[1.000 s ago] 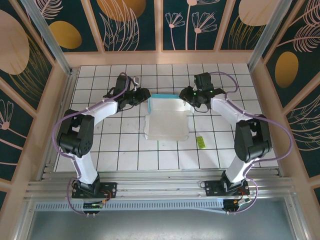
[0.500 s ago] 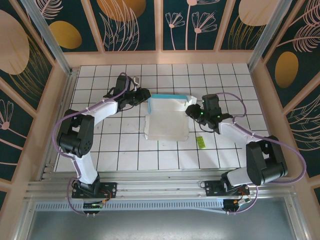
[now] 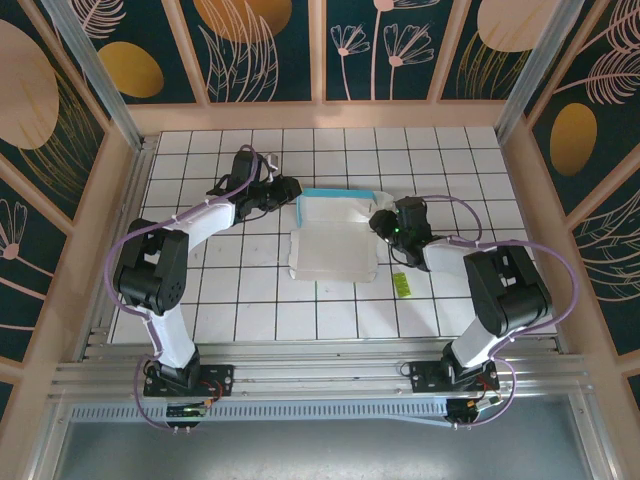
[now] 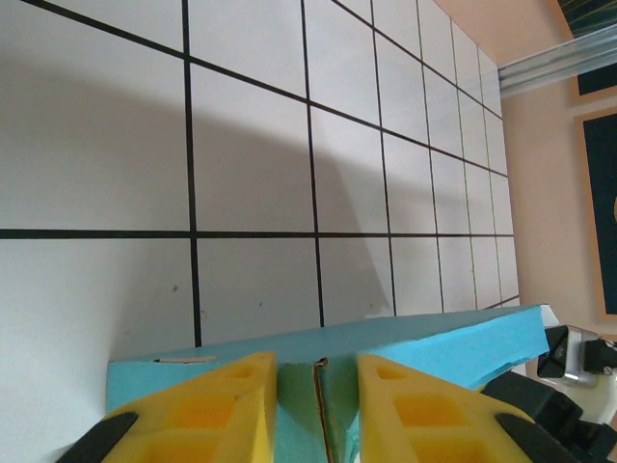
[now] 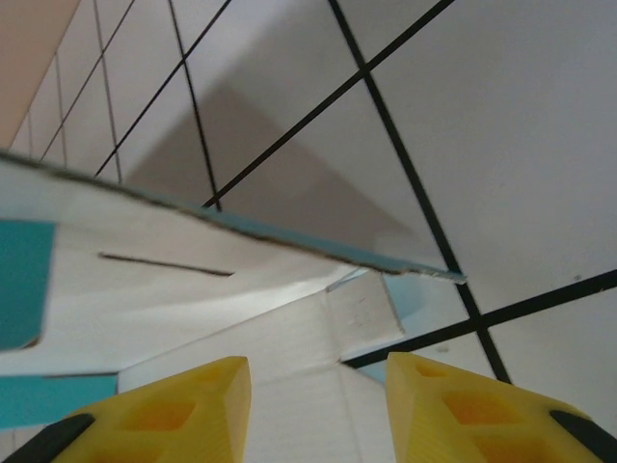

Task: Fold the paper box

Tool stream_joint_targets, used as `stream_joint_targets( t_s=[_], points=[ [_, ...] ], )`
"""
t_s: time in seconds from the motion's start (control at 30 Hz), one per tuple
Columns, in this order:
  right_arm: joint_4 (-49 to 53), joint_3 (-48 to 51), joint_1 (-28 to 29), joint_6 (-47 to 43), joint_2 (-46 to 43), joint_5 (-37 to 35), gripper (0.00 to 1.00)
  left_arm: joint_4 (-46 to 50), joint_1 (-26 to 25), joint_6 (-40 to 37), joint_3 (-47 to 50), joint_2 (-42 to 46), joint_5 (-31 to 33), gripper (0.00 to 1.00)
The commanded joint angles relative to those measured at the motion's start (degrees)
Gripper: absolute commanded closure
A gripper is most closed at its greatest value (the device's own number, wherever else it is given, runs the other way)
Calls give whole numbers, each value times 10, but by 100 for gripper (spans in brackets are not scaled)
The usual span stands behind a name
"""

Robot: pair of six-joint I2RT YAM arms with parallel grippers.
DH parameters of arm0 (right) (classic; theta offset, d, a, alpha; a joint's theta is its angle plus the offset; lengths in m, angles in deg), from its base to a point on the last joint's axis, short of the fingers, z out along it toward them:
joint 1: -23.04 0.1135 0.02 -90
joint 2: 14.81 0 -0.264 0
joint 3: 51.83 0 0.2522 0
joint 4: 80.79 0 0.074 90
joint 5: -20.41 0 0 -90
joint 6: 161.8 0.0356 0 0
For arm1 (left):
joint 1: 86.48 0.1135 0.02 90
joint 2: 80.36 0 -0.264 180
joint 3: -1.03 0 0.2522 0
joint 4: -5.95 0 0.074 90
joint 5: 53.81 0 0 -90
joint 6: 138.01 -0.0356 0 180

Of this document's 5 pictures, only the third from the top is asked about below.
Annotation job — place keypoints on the white and blue paper box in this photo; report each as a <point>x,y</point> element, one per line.
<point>332,250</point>

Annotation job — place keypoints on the aluminium corner post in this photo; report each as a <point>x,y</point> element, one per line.
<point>95,65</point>
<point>540,65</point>

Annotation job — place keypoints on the panel with small yellow oval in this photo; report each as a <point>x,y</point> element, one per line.
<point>130,70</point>

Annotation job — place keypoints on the aluminium mounting rail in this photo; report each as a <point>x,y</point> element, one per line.
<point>325,372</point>

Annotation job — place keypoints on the black controller board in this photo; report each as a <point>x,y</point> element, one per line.
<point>462,410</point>
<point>185,411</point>

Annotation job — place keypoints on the panel with oval and feather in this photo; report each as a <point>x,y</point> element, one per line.
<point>575,140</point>

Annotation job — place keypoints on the black left controller board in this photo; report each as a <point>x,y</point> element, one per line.
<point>185,411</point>

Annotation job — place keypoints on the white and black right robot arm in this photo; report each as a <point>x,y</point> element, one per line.
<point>472,345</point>

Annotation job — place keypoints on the panel with fern leaves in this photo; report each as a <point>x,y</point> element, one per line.
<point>615,260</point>

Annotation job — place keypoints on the panel with pink flowers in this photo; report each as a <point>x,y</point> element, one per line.
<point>380,75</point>

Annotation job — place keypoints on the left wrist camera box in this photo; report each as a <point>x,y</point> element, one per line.
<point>273,161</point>

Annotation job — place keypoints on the panel with orange disc, leaves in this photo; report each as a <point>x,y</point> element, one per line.
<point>240,30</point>

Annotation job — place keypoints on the small green packet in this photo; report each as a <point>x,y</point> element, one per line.
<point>401,285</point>

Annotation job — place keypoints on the aluminium side rail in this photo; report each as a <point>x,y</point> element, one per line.
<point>144,165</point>

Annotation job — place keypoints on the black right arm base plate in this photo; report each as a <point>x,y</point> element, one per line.
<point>425,375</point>

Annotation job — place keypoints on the black right controller board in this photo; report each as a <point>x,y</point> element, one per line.
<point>462,410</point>

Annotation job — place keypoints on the panel with large pale disc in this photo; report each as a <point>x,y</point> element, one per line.
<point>25,85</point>

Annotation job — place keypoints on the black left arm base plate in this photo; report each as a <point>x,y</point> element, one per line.
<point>220,375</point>

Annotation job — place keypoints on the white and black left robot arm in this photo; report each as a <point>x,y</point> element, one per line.
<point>175,340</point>

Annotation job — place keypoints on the panel with single flower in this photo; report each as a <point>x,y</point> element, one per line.
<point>30,280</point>

